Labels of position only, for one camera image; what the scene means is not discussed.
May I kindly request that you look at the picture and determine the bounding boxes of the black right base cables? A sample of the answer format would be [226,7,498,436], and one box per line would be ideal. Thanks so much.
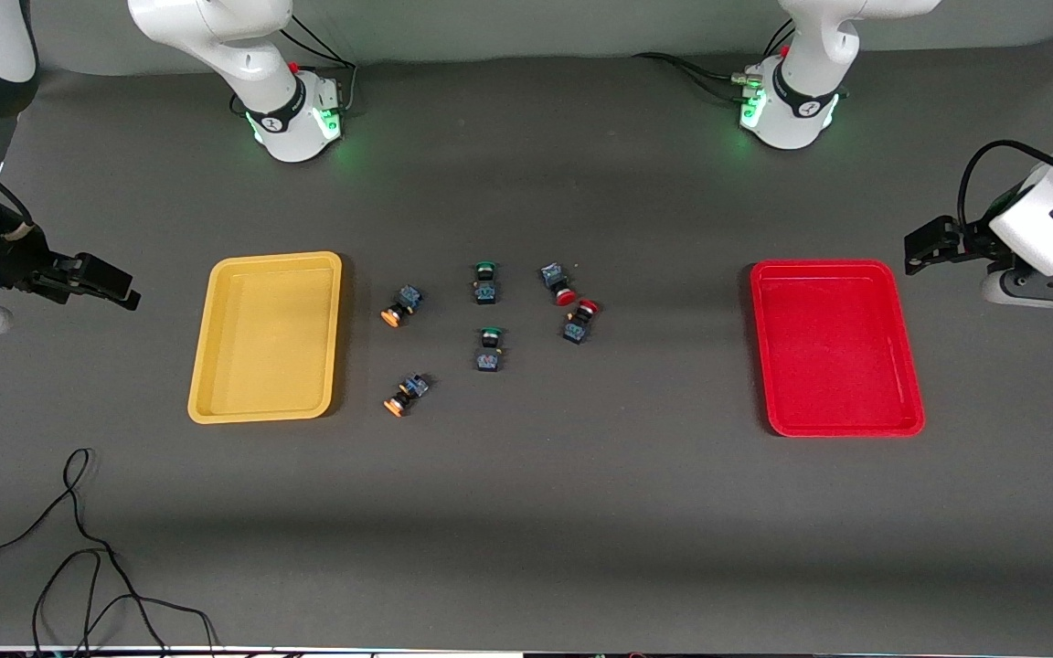
[229,14,358,118]

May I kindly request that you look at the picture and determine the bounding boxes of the yellow push button switch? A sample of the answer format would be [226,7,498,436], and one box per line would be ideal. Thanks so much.
[380,284,426,329]
[383,373,431,418]

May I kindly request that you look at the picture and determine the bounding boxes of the yellow plastic tray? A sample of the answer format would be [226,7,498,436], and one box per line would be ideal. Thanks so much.
[187,251,344,425]

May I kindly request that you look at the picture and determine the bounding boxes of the black left base cables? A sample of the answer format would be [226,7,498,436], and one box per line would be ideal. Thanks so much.
[632,18,797,103]

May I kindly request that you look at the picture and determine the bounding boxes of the loose thin black cable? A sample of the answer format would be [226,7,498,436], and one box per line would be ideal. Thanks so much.
[0,448,217,658]

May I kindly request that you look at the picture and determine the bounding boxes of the black base cables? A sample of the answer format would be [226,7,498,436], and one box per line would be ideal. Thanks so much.
[632,18,797,103]
[229,14,358,118]

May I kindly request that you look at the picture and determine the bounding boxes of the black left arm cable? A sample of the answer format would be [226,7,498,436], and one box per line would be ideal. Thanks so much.
[958,140,1053,229]

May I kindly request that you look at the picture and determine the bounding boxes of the red plastic tray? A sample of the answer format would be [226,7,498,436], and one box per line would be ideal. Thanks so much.
[750,260,926,438]

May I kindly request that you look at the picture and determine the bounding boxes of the red push button switch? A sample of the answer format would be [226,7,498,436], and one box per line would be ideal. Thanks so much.
[562,298,601,345]
[540,262,579,307]

